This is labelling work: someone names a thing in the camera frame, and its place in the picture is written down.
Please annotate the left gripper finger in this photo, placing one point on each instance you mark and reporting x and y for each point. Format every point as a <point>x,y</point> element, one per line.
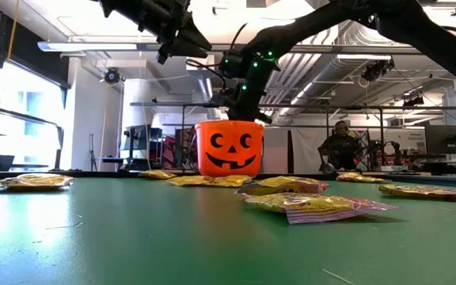
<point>188,50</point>
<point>196,37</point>

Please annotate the orange pumpkin face bucket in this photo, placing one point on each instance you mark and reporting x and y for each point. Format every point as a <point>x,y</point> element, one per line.
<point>230,132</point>

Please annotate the yellow Sour Patch candy pack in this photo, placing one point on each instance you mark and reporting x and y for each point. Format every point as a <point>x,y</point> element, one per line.
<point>190,181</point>
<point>232,181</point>
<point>283,185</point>
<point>36,181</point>
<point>420,191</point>
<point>366,179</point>
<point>158,174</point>
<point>311,206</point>
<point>346,174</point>

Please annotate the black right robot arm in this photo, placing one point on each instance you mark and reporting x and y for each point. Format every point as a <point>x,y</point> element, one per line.
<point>430,35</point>

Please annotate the black background robot arm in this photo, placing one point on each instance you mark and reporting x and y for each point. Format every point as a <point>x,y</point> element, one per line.
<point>397,149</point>

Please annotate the white panel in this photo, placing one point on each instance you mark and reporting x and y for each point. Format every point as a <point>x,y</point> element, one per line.
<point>277,152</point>

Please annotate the long ceiling light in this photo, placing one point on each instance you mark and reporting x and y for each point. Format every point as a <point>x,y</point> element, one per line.
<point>89,46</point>

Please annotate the person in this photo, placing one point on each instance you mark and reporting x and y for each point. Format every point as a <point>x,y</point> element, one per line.
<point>340,152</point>

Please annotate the colourful poster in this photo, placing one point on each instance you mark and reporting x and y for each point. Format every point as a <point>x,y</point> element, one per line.
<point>169,152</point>

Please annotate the dark background monitor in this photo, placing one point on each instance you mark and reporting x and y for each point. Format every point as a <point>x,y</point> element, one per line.
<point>447,138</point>
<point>139,136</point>

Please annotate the black ceiling light cluster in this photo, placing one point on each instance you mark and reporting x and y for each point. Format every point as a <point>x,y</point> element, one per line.
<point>376,70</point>

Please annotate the green table mat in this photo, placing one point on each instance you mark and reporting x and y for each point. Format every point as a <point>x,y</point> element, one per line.
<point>133,237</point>

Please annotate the bright window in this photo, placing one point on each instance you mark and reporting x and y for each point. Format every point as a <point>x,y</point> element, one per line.
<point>26,118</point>

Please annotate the black ceiling camera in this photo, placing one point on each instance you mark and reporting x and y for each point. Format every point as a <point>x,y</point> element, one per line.
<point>112,76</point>

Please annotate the silver ceiling duct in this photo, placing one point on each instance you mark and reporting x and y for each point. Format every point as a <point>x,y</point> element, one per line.
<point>331,71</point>

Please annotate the black metal rack frame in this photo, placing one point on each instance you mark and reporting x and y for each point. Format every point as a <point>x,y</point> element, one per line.
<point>381,138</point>

